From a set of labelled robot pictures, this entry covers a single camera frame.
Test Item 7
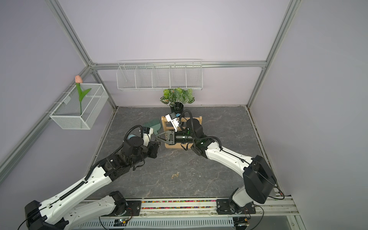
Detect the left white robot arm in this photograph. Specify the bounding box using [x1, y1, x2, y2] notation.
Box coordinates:
[23, 135, 161, 230]

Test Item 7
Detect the white wire wall shelf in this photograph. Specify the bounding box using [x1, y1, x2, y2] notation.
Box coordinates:
[117, 59, 203, 91]

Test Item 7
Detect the pink artificial tulip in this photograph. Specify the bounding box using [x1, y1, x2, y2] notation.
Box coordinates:
[75, 75, 91, 115]

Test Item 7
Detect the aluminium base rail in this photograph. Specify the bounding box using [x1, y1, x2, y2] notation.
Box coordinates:
[78, 197, 301, 229]

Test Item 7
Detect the wooden jewelry display stand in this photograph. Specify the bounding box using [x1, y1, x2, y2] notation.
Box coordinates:
[161, 116, 202, 150]

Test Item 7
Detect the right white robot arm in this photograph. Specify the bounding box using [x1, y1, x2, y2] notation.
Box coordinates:
[156, 115, 278, 215]

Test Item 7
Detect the white mesh wall basket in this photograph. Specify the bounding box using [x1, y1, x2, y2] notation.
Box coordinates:
[49, 83, 109, 130]

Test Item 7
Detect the white slotted cable duct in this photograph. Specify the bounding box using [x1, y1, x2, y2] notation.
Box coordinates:
[75, 217, 235, 230]

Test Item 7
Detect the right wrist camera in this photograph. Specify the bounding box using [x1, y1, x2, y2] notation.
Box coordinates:
[165, 112, 181, 132]

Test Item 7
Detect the potted green plant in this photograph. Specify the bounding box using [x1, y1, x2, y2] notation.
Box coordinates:
[160, 88, 195, 114]

